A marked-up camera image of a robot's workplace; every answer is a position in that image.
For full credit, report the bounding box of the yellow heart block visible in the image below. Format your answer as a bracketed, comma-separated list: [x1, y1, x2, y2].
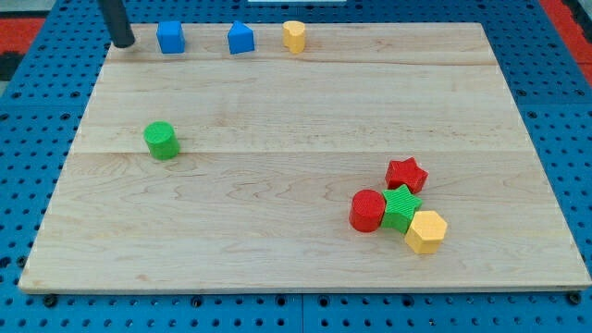
[282, 20, 306, 54]

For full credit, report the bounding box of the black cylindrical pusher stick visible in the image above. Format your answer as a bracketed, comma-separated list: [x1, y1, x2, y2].
[97, 0, 135, 48]

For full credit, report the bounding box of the red star block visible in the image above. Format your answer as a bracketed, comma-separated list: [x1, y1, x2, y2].
[385, 157, 428, 194]

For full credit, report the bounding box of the red cylinder block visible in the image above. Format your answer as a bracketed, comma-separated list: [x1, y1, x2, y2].
[349, 189, 386, 232]

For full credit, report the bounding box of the green star block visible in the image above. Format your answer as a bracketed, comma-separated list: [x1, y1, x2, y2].
[381, 185, 423, 234]

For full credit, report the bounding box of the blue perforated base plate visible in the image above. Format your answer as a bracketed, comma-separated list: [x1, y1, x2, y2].
[1, 0, 591, 332]

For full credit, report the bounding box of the yellow hexagon block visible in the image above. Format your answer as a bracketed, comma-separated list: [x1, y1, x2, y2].
[404, 211, 448, 254]

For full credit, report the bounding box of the green cylinder block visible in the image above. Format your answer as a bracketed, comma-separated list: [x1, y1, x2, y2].
[143, 121, 180, 160]

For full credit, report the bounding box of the wooden board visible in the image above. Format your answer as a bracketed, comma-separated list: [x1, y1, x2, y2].
[19, 23, 591, 294]

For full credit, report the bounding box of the blue cube block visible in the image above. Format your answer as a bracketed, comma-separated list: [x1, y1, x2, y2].
[156, 20, 185, 54]

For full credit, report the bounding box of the blue triangle block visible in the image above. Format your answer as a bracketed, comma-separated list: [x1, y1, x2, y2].
[227, 20, 255, 55]

